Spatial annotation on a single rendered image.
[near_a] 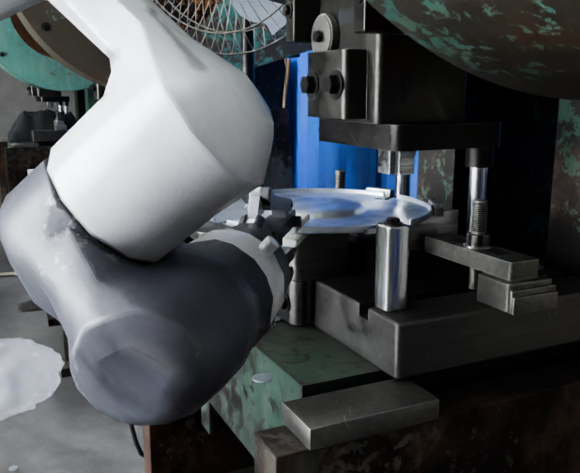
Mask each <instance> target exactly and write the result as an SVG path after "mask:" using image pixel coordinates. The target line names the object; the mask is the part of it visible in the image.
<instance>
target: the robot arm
mask: <svg viewBox="0 0 580 473"><path fill-rule="evenodd" d="M42 1H44V0H0V21H2V20H4V19H5V18H7V17H10V16H12V15H14V14H16V13H18V12H20V11H22V10H25V9H27V8H30V7H32V6H33V5H35V4H37V3H40V2H42ZM48 1H49V2H50V3H51V4H52V5H53V6H54V7H56V8H57V9H58V10H59V11H60V12H61V13H62V14H63V15H64V16H65V17H66V18H67V19H68V20H69V21H71V22H72V23H73V24H74V25H75V26H76V27H77V28H78V29H79V30H80V31H81V32H82V33H83V34H84V35H86V36H87V37H88V38H89V39H90V40H91V41H92V42H93V43H94V44H95V45H96V46H97V47H98V48H99V49H100V50H102V51H103V52H104V53H105V54H106V55H107V56H108V57H109V58H110V64H111V70H112V72H111V75H110V78H109V81H108V83H107V86H106V89H105V92H104V95H103V97H102V98H101V99H100V100H99V101H98V102H97V103H96V104H95V105H94V106H93V107H92V108H91V109H90V110H89V111H88V112H87V113H86V114H85V115H84V116H83V117H82V118H81V119H80V120H79V121H78V122H77V123H76V124H75V125H74V126H73V127H72V128H71V129H70V130H69V131H68V132H67V133H66V134H65V135H64V136H63V137H62V138H61V139H60V140H59V141H58V142H57V143H56V144H55V145H54V146H53V147H52V148H51V152H50V156H49V157H48V158H46V159H45V160H44V161H43V162H42V163H41V164H40V165H38V166H37V167H36V168H35V169H34V170H33V171H32V172H31V173H30V174H29V175H28V176H27V177H26V178H25V179H24V180H22V181H21V182H20V183H19V184H18V185H17V186H16V187H15V188H14V189H13V190H12V191H11V192H10V193H9V194H7V195H6V197H5V200H4V202H3V204H2V206H1V208H0V240H1V242H2V245H3V247H4V250H5V252H6V255H7V257H8V260H9V263H10V264H11V266H12V268H13V269H14V271H15V273H16V274H17V276H18V277H19V279H20V281H21V282H22V284H23V286H24V288H25V290H26V291H27V293H28V294H29V296H30V298H32V300H33V302H34V303H35V304H36V305H38V306H39V307H40V308H41V309H42V310H44V311H45V312H46V313H48V314H50V315H51V316H52V317H54V318H55V319H57V320H58V321H59V322H60V323H61V325H62V328H63V330H64V331H65V333H66V335H67V337H68V343H69V367H70V372H71V375H72V377H73V380H74V383H75V385H76V388H77V390H78V391H80V392H81V393H82V395H83V396H84V397H85V399H86V400H87V401H88V402H89V403H91V404H92V405H93V406H94V407H95V408H96V409H97V410H98V411H100V412H101V413H103V414H105V415H107V416H109V417H111V418H112V419H114V420H117V421H120V422H125V423H128V424H133V425H138V426H144V425H161V424H170V423H172V422H175V421H177V420H181V419H183V418H185V417H187V416H189V415H192V414H194V413H195V412H196V411H197V410H199V409H200V408H201V407H202V406H203V405H204V404H206V403H207V402H208V401H209V400H210V399H211V398H212V397H213V396H214V395H215V394H216V393H218V392H219V391H220V390H221V389H222V388H223V387H224V386H225V385H226V384H227V383H228V381H229V380H230V379H231V378H232V377H233V376H234V375H235V374H236V373H237V372H238V371H239V369H240V368H241V367H242V366H243V365H244V363H245V361H246V359H247V357H248V355H249V354H250V352H251V350H252V348H254V347H255V346H256V344H257V343H258V342H259V341H260V340H261V338H262V337H263V336H264V335H265V334H266V333H267V332H268V331H269V329H270V328H273V326H274V324H275V318H276V314H277V313H278V311H279V309H280V308H281V306H282V304H283V303H284V295H285V293H286V290H287V288H288V286H289V284H290V282H291V280H292V278H293V275H294V270H293V267H290V266H289V263H290V262H291V261H292V260H293V259H294V258H295V254H296V250H297V246H298V244H299V243H300V242H301V241H302V240H303V239H304V238H305V237H306V236H307V235H308V234H290V233H296V232H297V231H298V230H299V229H300V228H301V227H302V226H303V225H304V224H305V223H306V222H307V221H308V220H309V219H310V214H309V213H296V211H295V210H294V209H292V207H293V201H292V199H290V198H285V197H281V196H277V195H275V194H274V192H273V191H272V189H271V187H260V186H261V185H263V184H264V180H265V176H266V172H267V166H268V162H269V158H270V153H271V148H272V144H273V139H274V123H273V119H272V115H271V111H270V109H269V108H268V106H267V104H266V102H265V101H264V99H263V97H262V96H261V94H260V93H259V91H258V90H257V88H256V87H255V86H254V84H253V83H252V81H251V80H250V79H249V77H248V76H247V75H246V74H245V73H244V72H243V71H241V70H240V69H238V68H236V67H235V66H233V65H232V64H230V63H229V62H227V61H225V60H224V59H222V58H221V57H219V56H218V55H216V54H215V53H213V52H211V51H210V50H209V49H208V48H206V47H205V46H203V45H202V44H200V43H199V42H197V41H196V40H194V39H193V38H191V37H190V36H189V35H188V34H187V33H186V32H185V31H184V30H183V29H182V28H181V27H180V26H179V25H177V24H176V23H175V22H174V21H173V20H172V19H171V18H170V17H169V16H168V15H167V14H165V13H164V12H163V11H162V10H161V9H160V8H159V7H158V6H157V5H156V4H155V3H153V2H152V1H151V0H48ZM241 198H242V200H243V202H244V203H245V205H244V208H245V210H248V214H246V215H243V216H242V217H241V218H240V219H239V222H238V224H237V225H236V226H233V227H230V228H228V229H223V230H212V231H210V232H208V233H207V234H205V235H203V236H200V237H198V238H196V239H195V240H194V241H192V242H190V243H186V242H185V241H184V240H185V239H186V238H187V237H189V236H190V235H191V234H193V233H194V232H195V231H196V230H198V229H199V228H200V227H201V226H203V225H204V224H205V223H206V222H208V221H209V220H210V219H212V218H213V217H214V216H215V215H217V214H218V213H220V212H221V211H223V210H225V209H226V208H227V207H228V206H230V205H232V204H233V203H235V202H236V201H238V200H239V199H241ZM265 210H271V213H272V215H268V216H267V217H266V218H264V217H263V216H261V214H264V212H265Z"/></svg>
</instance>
